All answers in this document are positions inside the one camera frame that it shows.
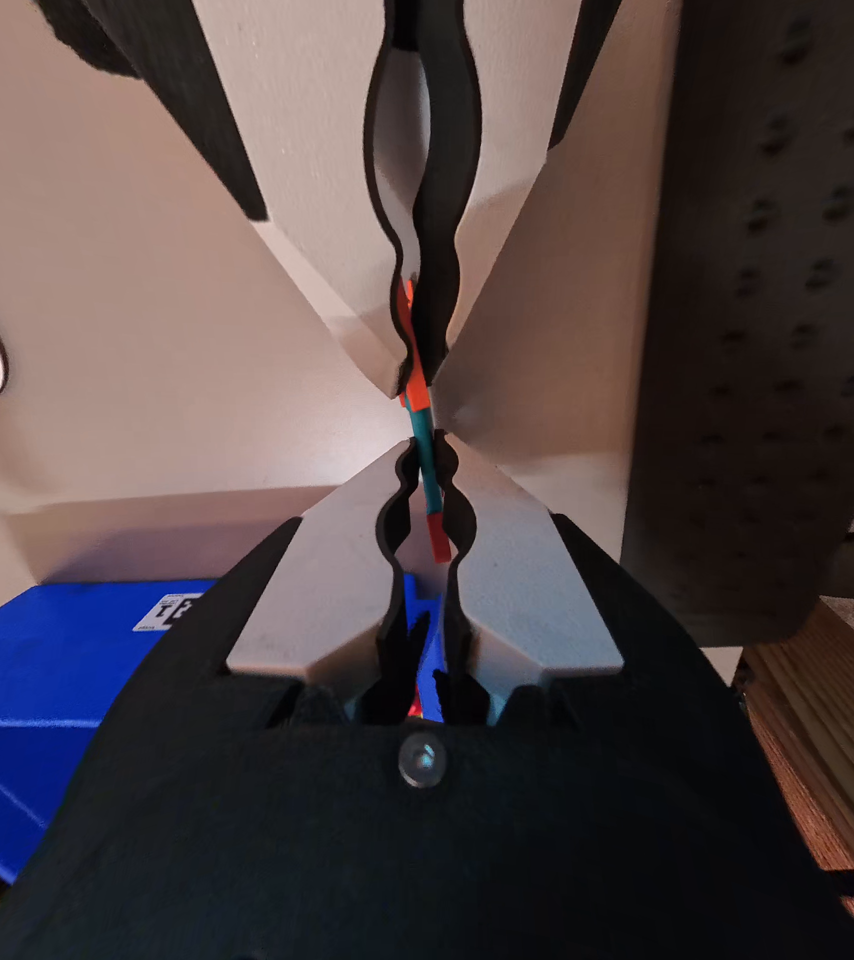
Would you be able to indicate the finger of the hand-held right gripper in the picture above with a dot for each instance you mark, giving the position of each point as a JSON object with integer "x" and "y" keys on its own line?
{"x": 299, "y": 112}
{"x": 509, "y": 90}

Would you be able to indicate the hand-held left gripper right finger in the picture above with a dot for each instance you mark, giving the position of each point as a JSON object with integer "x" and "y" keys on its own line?
{"x": 539, "y": 600}

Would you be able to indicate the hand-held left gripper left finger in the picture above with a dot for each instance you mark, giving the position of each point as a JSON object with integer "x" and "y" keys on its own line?
{"x": 307, "y": 600}

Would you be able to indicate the red toy connector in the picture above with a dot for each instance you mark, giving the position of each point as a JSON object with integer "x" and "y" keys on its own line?
{"x": 440, "y": 540}

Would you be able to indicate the teal plastic panel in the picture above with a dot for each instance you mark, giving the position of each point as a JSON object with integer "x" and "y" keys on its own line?
{"x": 427, "y": 465}

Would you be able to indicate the orange toy clip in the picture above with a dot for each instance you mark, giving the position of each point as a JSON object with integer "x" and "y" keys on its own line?
{"x": 416, "y": 382}

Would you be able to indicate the blue plastic bin with label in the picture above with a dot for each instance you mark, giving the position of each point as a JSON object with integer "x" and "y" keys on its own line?
{"x": 22, "y": 675}

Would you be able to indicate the black perforated board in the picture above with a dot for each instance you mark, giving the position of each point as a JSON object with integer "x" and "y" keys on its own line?
{"x": 757, "y": 300}

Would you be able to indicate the wooden frame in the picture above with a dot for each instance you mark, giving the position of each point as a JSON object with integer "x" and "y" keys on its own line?
{"x": 809, "y": 750}

